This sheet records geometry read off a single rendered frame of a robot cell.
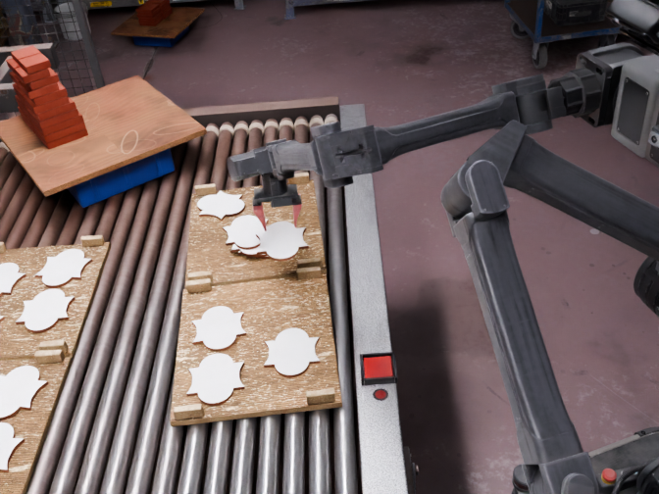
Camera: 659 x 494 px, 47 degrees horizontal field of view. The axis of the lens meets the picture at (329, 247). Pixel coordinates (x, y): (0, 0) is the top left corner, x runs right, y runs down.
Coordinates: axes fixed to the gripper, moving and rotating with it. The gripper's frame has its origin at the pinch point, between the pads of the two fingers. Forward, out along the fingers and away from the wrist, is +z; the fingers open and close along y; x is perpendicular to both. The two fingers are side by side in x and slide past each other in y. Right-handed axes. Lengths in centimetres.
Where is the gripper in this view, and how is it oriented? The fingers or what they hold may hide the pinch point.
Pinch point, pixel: (279, 226)
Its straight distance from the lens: 183.0
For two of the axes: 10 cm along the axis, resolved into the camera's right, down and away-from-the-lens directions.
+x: 0.9, 4.5, -8.9
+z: 0.9, 8.9, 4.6
